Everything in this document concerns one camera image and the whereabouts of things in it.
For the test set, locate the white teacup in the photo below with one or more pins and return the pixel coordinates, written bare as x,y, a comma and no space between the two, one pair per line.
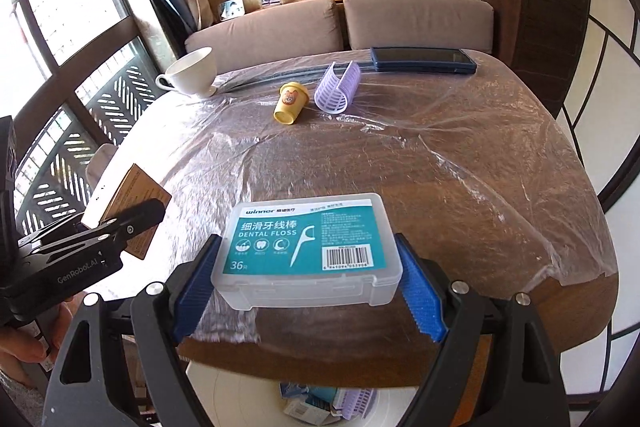
192,72

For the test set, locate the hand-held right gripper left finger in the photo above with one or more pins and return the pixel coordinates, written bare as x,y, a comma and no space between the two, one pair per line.
197,292

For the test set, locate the brown sofa cushion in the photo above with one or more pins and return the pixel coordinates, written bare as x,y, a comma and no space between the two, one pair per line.
265,32
415,22

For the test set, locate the blue white tissue pack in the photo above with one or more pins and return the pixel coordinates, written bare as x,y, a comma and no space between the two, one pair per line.
295,391

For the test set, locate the purple pill organizer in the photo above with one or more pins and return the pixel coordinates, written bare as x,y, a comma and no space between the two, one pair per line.
355,407

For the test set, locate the clear dental floss box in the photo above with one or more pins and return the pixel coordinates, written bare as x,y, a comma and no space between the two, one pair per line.
300,232

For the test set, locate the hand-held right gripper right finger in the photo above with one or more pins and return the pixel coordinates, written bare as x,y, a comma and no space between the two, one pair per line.
422,297

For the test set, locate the dark blue phone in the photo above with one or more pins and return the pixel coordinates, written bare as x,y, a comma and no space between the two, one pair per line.
425,59

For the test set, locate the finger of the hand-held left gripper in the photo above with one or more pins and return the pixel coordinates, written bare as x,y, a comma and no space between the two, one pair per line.
137,217

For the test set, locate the patterned window guard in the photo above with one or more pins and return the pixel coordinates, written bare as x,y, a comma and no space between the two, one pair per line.
115,97

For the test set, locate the small yellow cup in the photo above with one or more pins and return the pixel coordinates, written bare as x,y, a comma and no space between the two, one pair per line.
290,104

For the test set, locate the white carton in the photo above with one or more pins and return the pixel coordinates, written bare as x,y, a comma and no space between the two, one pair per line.
305,414

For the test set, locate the brown cardboard box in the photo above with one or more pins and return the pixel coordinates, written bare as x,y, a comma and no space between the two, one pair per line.
135,189

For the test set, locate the person's left hand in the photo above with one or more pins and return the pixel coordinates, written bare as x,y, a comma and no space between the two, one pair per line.
20,347

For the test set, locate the dark wooden cabinet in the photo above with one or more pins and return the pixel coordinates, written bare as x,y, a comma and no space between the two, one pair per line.
540,17

